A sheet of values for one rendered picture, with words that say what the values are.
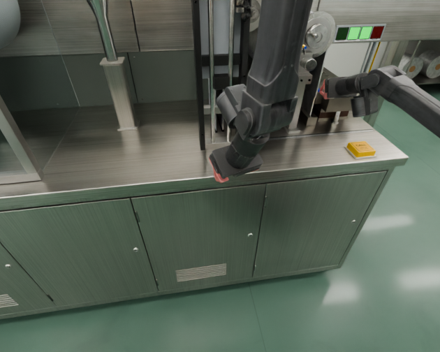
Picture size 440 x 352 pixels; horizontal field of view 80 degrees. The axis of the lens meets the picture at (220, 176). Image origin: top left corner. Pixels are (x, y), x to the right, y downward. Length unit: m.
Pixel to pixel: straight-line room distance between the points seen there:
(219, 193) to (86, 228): 0.51
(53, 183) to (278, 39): 0.82
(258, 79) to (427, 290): 1.78
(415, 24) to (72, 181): 1.67
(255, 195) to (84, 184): 0.60
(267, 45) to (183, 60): 0.97
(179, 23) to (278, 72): 0.95
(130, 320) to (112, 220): 0.72
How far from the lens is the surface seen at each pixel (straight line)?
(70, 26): 1.36
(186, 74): 1.36
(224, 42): 0.89
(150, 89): 1.38
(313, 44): 1.07
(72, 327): 1.73
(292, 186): 1.04
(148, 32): 1.31
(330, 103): 1.18
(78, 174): 1.00
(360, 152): 1.07
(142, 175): 0.91
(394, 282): 1.94
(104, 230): 1.10
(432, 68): 4.75
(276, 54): 0.38
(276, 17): 0.37
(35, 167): 1.01
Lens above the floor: 1.46
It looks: 40 degrees down
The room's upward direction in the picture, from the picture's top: straight up
